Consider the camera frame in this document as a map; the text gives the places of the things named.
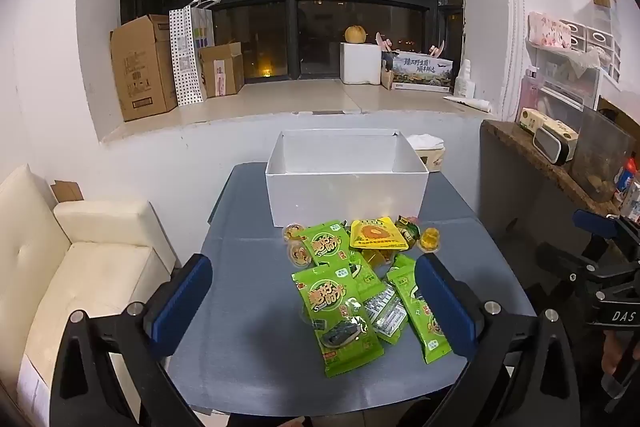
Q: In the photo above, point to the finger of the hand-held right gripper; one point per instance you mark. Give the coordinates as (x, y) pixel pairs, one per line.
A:
(565, 259)
(592, 223)

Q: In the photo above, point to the yellow round fruit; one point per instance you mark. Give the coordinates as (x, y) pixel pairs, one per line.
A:
(355, 34)

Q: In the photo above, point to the person's right hand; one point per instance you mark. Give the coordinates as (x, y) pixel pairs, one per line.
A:
(612, 354)

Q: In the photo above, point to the plain yellow jelly cup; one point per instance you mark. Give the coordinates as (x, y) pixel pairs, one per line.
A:
(430, 239)

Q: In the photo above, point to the orange jelly cup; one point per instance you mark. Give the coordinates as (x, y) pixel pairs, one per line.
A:
(292, 233)

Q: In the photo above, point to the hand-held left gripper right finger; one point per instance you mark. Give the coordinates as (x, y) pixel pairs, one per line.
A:
(445, 307)

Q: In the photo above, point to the white tube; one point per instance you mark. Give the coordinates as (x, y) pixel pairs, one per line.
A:
(467, 103)

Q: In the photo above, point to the white foam box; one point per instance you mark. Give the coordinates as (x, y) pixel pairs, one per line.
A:
(360, 64)

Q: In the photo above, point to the large brown cardboard box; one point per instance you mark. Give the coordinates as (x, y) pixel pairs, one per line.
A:
(142, 69)

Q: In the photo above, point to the clear yellow candy packet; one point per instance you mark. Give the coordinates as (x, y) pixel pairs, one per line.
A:
(375, 258)

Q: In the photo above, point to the pink bottle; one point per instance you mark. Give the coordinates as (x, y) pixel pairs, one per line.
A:
(530, 89)

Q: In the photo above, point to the clear plastic container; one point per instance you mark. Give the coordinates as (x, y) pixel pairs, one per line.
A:
(600, 154)

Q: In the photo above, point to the brown cardboard piece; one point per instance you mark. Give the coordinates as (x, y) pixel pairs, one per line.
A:
(66, 192)

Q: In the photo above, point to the small dark green packet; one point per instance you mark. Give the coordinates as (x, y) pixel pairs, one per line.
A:
(407, 229)

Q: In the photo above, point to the yellow snack packet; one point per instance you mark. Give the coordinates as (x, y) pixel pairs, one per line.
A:
(377, 233)

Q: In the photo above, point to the white cardboard box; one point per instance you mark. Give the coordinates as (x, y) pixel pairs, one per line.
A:
(345, 189)

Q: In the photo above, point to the pink floral pouch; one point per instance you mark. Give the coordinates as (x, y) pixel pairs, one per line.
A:
(550, 29)

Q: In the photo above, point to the blue and red bottle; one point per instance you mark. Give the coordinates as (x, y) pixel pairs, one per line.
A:
(627, 179)

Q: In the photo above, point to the pink toy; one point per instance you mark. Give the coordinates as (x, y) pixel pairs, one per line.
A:
(384, 42)
(437, 49)

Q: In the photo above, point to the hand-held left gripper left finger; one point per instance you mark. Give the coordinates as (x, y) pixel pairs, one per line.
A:
(180, 304)

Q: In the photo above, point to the cream leather sofa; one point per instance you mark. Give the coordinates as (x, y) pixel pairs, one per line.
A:
(75, 267)

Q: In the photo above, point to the white plastic bottle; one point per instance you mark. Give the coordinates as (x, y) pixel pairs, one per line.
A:
(465, 82)

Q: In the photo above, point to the grey-blue tablecloth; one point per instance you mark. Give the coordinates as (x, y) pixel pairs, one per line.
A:
(250, 287)

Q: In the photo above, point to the small open cardboard box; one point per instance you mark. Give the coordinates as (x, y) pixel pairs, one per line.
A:
(222, 69)

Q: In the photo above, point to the tissue box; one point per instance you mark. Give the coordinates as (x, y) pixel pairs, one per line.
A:
(427, 152)

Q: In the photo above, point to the cream rectangular box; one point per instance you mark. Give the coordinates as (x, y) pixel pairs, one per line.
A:
(542, 119)

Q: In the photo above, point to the small brown paper box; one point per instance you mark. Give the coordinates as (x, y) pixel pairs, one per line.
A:
(386, 74)

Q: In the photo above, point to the clear plastic drawer organizer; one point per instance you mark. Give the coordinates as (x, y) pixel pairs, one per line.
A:
(582, 57)

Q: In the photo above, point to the white dotted paper bag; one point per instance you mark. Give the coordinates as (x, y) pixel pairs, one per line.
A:
(187, 57)

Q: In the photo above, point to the printed landscape carton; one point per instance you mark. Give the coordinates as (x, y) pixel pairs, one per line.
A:
(422, 72)

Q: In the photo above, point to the grey small speaker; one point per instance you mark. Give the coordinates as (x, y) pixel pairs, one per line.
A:
(550, 146)

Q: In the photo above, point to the brown-topped side cabinet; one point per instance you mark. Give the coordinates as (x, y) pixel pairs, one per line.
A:
(520, 187)

